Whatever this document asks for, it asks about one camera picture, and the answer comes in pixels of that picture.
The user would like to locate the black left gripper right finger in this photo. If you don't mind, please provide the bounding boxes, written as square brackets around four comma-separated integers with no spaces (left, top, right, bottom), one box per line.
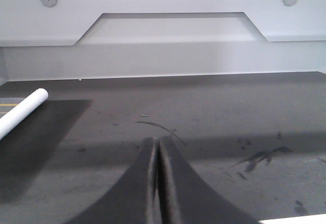
[158,136,259,223]

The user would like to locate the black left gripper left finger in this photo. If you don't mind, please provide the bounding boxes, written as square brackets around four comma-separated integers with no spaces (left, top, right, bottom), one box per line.
[66,137,158,223]

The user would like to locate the white cylindrical tube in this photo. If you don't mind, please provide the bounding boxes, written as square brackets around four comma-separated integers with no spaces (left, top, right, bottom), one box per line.
[1,88,48,139]

